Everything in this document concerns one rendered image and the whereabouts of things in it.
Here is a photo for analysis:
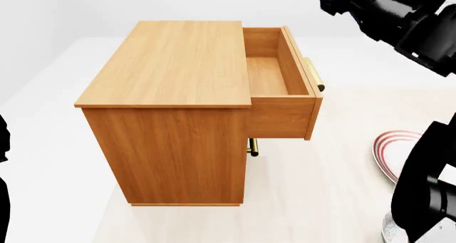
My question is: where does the brass bar drawer handle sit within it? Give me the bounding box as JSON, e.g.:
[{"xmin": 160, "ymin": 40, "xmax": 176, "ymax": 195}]
[
  {"xmin": 246, "ymin": 137, "xmax": 261, "ymax": 157},
  {"xmin": 302, "ymin": 57, "xmax": 326, "ymax": 92}
]

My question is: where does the light wooden drawer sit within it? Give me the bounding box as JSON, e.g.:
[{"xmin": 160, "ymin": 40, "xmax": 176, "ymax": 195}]
[{"xmin": 242, "ymin": 25, "xmax": 324, "ymax": 142}]

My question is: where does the white bowl with red stripes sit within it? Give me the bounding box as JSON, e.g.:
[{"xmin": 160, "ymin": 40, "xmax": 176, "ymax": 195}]
[{"xmin": 371, "ymin": 130, "xmax": 423, "ymax": 185}]

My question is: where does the light wooden cabinet body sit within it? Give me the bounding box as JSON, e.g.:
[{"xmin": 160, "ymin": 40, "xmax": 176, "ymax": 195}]
[{"xmin": 73, "ymin": 20, "xmax": 253, "ymax": 207}]

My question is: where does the grey speckled round object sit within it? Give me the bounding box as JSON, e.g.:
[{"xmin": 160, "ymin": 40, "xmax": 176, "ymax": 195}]
[{"xmin": 380, "ymin": 212, "xmax": 414, "ymax": 243}]

